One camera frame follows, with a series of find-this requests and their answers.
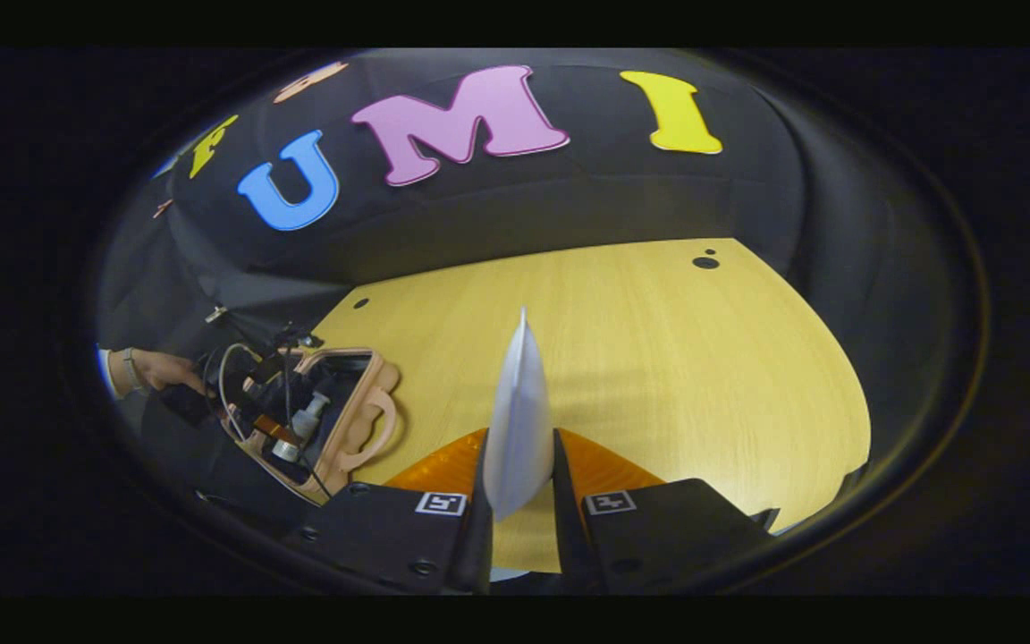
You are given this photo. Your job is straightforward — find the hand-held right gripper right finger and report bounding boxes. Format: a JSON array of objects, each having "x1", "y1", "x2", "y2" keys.
[{"x1": 553, "y1": 428, "x2": 780, "y2": 596}]

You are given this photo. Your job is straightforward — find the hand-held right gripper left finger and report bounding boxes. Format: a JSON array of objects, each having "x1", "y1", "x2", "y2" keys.
[{"x1": 283, "y1": 428, "x2": 494, "y2": 596}]

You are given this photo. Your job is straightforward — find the pink suitcase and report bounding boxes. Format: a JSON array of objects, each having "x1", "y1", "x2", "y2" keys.
[{"x1": 227, "y1": 347, "x2": 401, "y2": 507}]

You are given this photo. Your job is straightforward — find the white squeeze tube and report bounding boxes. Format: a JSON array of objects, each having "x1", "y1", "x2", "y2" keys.
[{"x1": 483, "y1": 307, "x2": 557, "y2": 522}]

